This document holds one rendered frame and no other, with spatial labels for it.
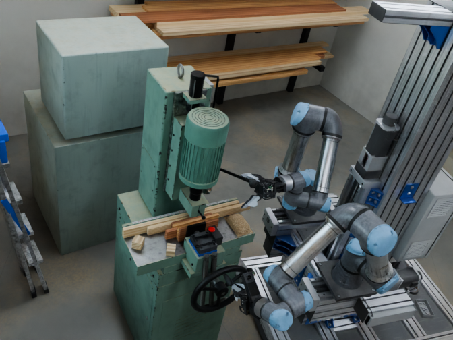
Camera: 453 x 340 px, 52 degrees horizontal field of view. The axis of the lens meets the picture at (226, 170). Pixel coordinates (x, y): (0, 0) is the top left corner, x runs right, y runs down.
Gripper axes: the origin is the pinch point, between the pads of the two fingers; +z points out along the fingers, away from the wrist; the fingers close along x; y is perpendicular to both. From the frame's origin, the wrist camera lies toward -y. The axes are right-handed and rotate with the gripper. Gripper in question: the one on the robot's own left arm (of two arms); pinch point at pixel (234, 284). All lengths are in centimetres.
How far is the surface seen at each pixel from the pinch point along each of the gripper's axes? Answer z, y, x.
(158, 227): 32.7, -22.3, -18.5
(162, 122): 28, -69, -12
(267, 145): 212, -17, 166
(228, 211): 33.4, -20.9, 19.1
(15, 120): 267, -70, -48
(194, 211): 24.7, -27.9, -3.1
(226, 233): 25.6, -13.4, 12.2
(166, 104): 22, -77, -11
